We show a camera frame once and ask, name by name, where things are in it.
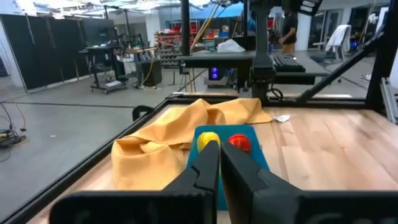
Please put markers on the yellow waffle towel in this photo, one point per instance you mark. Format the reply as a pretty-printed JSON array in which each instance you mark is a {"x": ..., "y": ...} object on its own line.
[{"x": 155, "y": 146}]

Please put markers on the black rolling desk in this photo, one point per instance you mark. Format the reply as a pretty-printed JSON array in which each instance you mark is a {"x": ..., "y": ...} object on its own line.
[{"x": 99, "y": 49}]

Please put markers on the computer tower purple lights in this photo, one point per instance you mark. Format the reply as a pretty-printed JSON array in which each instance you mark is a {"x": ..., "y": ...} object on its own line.
[{"x": 214, "y": 74}]

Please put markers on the small white paper scrap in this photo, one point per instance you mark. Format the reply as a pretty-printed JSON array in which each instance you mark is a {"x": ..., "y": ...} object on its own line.
[{"x": 282, "y": 118}]

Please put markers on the wooden top desk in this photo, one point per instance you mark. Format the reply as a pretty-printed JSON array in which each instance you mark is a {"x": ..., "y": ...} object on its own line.
[{"x": 136, "y": 50}]

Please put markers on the silver aluminium extrusion bar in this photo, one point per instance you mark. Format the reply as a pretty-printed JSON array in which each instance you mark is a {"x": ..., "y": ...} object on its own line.
[{"x": 390, "y": 99}]

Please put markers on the storage shelf red bins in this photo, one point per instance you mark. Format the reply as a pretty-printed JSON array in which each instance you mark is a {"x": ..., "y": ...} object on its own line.
[{"x": 168, "y": 40}]

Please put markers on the white garment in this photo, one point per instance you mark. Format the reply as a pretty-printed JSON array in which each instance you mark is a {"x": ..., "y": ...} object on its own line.
[{"x": 339, "y": 37}]

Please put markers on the black pole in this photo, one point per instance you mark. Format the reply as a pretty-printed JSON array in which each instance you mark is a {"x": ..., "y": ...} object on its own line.
[{"x": 185, "y": 28}]

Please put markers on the blue canopy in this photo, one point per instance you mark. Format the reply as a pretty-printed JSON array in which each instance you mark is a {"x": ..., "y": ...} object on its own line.
[{"x": 224, "y": 11}]

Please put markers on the grey office chair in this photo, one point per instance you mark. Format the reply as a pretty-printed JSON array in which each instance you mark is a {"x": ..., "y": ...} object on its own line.
[{"x": 323, "y": 58}]

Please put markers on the red toy apple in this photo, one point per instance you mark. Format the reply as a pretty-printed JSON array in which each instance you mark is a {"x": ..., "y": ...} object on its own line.
[{"x": 240, "y": 141}]

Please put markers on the black aluminium table frame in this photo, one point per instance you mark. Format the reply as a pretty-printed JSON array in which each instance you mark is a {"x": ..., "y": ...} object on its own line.
[{"x": 326, "y": 102}]

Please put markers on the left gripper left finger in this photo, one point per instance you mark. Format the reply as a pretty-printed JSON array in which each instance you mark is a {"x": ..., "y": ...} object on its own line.
[{"x": 186, "y": 205}]

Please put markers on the grey desk with pole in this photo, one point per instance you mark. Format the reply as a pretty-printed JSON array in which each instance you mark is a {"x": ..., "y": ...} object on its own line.
[{"x": 214, "y": 59}]

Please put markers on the black backlit keyboard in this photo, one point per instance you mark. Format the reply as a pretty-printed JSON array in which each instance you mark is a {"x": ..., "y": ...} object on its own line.
[{"x": 287, "y": 63}]

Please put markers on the teal tupperware container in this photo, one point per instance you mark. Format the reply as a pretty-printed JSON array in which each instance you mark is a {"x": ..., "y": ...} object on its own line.
[{"x": 225, "y": 130}]

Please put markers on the black box under desk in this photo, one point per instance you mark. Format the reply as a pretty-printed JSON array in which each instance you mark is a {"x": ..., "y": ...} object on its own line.
[{"x": 152, "y": 73}]

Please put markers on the person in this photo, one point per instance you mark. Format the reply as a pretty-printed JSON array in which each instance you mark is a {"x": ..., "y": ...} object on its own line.
[{"x": 289, "y": 28}]

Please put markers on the grey keyboard desk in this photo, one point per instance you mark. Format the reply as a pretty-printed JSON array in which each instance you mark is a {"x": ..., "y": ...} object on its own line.
[{"x": 314, "y": 71}]

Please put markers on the yellow leaning pole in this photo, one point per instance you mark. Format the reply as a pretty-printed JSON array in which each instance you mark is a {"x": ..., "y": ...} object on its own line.
[{"x": 203, "y": 28}]

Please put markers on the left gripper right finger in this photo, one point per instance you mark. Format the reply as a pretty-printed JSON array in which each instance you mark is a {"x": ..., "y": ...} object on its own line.
[{"x": 255, "y": 199}]

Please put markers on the yellow toy corn green stem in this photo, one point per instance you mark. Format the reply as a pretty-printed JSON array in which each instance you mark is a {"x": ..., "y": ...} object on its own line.
[{"x": 206, "y": 138}]

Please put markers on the white crumpled bag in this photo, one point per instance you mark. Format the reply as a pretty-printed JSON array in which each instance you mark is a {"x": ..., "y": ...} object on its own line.
[{"x": 230, "y": 46}]

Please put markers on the black partition panels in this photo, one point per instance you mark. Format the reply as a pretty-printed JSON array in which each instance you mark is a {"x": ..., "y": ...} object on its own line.
[{"x": 40, "y": 53}]

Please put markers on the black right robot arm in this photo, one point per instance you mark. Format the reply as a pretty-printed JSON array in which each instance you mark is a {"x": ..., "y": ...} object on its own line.
[{"x": 262, "y": 46}]

